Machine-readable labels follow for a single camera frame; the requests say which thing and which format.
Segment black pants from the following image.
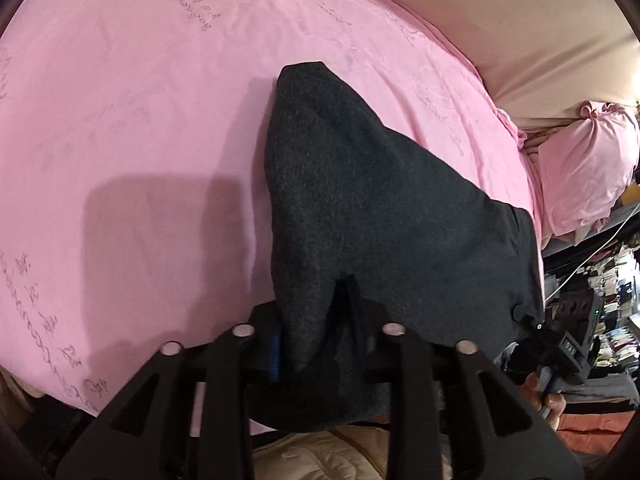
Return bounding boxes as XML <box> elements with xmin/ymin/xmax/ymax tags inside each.
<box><xmin>250</xmin><ymin>62</ymin><xmax>542</xmax><ymax>432</ymax></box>

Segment person's right hand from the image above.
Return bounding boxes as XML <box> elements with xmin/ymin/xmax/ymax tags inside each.
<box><xmin>518</xmin><ymin>372</ymin><xmax>566</xmax><ymax>431</ymax></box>

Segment beige quilted jacket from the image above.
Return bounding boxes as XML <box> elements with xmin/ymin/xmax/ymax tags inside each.
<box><xmin>250</xmin><ymin>424</ymin><xmax>454</xmax><ymax>480</ymax></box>

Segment pink pillow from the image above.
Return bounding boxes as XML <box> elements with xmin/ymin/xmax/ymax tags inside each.
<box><xmin>533</xmin><ymin>101</ymin><xmax>639</xmax><ymax>244</ymax></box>

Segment beige headboard cover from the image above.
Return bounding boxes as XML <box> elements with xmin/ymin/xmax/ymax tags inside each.
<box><xmin>395</xmin><ymin>0</ymin><xmax>639</xmax><ymax>131</ymax></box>

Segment pink bed sheet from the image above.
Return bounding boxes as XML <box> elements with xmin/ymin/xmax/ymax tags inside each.
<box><xmin>1</xmin><ymin>0</ymin><xmax>539</xmax><ymax>414</ymax></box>

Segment white cable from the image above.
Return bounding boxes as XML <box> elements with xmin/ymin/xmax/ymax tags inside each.
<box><xmin>544</xmin><ymin>213</ymin><xmax>640</xmax><ymax>304</ymax></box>

